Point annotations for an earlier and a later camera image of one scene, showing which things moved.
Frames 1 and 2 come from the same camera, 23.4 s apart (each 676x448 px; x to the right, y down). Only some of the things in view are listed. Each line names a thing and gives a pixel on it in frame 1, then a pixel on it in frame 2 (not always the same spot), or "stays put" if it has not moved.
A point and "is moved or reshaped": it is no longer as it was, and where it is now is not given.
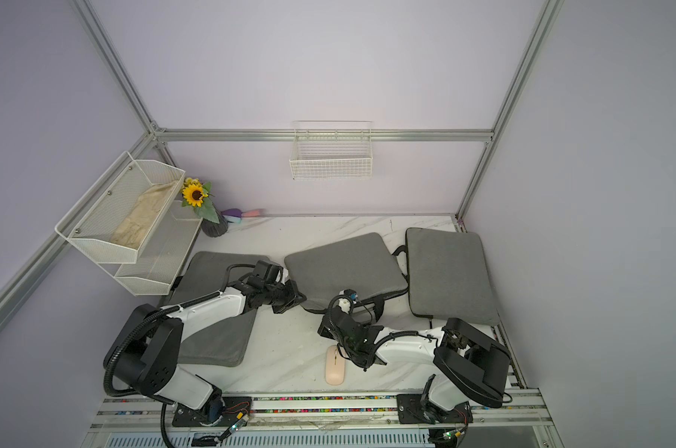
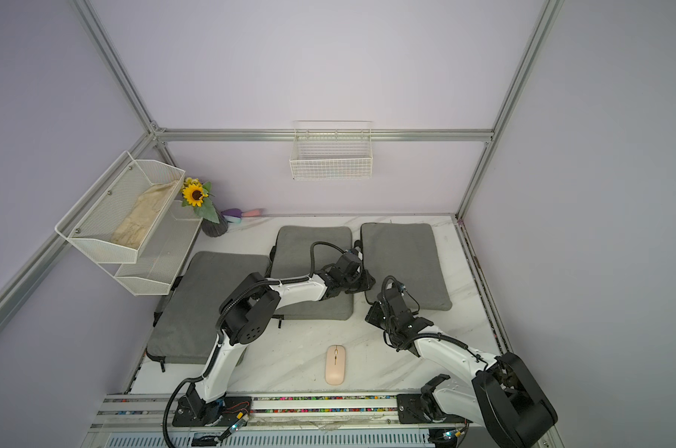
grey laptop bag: x=449 y=276 to x=406 y=254
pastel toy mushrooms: x=235 y=216 stays put
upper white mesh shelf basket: x=115 y=219 stays put
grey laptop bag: x=364 y=264 is moved or reshaped
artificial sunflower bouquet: x=198 y=194 stays put
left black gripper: x=293 y=296 to x=367 y=285
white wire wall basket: x=331 y=149 stays put
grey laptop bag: x=226 y=342 stays put
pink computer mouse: x=334 y=366 stays put
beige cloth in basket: x=135 y=226 stays put
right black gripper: x=327 y=330 to x=373 y=317
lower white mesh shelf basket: x=161 y=255 stays put
